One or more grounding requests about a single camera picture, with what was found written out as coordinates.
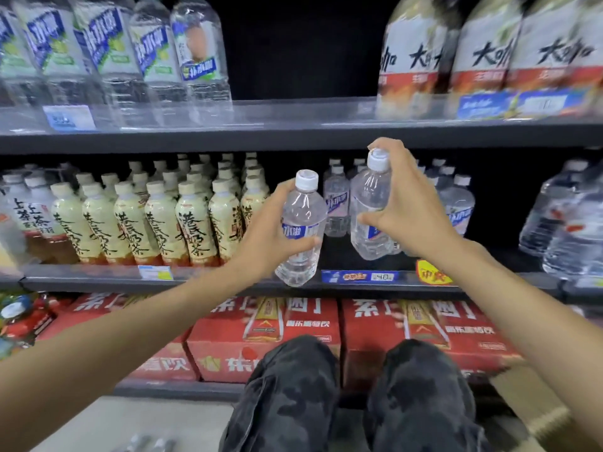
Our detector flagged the person's right hand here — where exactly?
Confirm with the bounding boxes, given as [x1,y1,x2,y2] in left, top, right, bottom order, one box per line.
[356,137,465,259]

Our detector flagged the person's left hand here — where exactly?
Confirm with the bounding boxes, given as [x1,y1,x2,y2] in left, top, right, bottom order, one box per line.
[231,179,323,283]

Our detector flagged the clear bottle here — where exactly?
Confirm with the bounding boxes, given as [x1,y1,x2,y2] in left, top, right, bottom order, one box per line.
[349,148,401,261]
[274,169,329,288]

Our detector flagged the row of blue-label water bottles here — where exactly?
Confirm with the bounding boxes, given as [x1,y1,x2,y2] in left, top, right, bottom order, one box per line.
[322,157,477,240]

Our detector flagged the brown cardboard box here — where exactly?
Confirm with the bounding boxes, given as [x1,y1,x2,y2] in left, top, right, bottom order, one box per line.
[489,367,585,452]

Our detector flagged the person's left forearm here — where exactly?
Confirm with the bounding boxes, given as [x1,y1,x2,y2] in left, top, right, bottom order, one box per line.
[0,258,264,452]

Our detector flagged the person's right forearm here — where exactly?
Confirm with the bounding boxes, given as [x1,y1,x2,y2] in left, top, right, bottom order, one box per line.
[431,237,603,452]

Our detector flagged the rows of small clear water bottles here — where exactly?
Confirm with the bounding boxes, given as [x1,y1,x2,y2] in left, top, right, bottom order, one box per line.
[518,157,603,283]

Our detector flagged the row of large flavoured water bottles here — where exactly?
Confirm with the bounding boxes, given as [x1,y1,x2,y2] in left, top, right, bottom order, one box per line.
[0,0,234,130]

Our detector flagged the yellow red promo sticker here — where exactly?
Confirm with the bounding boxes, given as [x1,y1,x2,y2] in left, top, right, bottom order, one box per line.
[416,258,454,286]

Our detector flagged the row of cream milk tea bottles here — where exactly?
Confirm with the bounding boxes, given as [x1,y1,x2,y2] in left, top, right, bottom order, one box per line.
[49,153,272,268]

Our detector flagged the red drink carton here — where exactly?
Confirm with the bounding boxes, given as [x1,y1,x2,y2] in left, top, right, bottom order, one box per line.
[35,292,198,383]
[187,296,341,384]
[341,298,524,389]

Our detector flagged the blue yellow price tag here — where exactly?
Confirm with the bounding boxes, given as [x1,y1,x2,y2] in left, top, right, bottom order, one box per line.
[137,264,174,282]

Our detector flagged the row of white coffee drink bottles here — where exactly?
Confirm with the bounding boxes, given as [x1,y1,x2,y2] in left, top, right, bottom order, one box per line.
[376,0,603,121]

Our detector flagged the white blue price tag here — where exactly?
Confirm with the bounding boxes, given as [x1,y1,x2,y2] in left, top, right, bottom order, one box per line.
[42,104,97,132]

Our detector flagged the row of amber tea bottles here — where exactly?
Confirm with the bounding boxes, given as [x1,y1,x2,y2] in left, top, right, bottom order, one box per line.
[0,162,79,265]

